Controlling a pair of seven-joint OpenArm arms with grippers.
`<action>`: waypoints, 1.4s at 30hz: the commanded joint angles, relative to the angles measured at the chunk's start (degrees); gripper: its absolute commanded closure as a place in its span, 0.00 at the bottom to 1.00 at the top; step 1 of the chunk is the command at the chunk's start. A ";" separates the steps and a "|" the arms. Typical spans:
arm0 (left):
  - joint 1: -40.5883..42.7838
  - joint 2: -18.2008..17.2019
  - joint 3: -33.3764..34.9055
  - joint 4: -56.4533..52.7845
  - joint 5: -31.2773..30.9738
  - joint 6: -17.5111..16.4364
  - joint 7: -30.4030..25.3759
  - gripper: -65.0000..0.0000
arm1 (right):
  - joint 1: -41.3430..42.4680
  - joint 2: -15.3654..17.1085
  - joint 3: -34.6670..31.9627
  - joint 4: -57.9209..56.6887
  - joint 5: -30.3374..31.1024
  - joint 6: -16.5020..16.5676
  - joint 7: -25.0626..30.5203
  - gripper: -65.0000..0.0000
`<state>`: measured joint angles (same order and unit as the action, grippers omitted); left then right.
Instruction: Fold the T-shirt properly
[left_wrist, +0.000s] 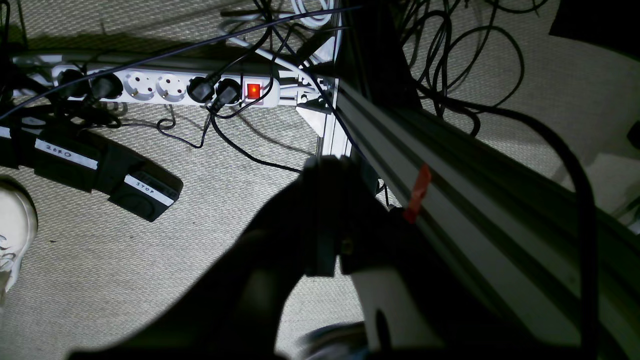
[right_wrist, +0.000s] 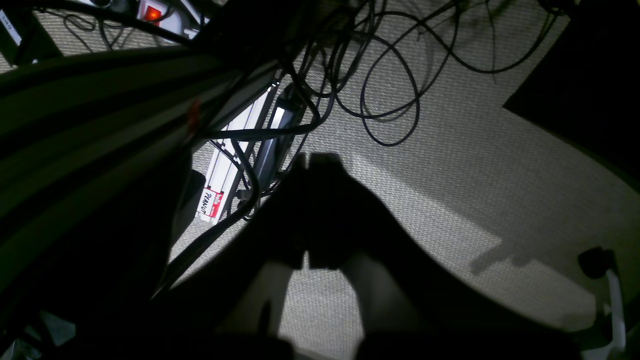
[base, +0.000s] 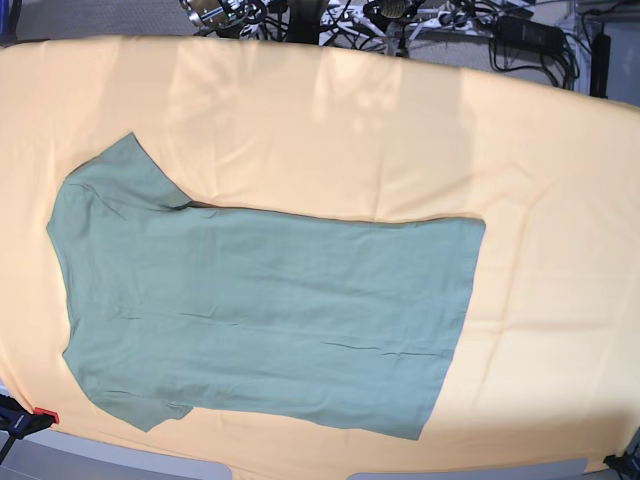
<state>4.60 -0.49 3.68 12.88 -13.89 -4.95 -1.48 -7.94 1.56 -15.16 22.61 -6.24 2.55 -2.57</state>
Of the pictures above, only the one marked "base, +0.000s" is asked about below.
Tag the black post right background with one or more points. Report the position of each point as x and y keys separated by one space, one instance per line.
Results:
x=600 y=59

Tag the green T-shirt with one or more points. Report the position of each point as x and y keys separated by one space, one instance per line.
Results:
x=175 y=305

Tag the black centre stand post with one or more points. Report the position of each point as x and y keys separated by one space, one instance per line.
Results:
x=304 y=21

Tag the black clamp right corner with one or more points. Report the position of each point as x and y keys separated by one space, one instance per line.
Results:
x=625 y=466

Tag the yellow table cloth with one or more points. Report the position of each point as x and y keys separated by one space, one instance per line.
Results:
x=547 y=366

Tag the blue red clamp left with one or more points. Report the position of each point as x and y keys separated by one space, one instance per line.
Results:
x=19 y=422

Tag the black power adapter box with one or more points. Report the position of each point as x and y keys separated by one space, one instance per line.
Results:
x=529 y=36

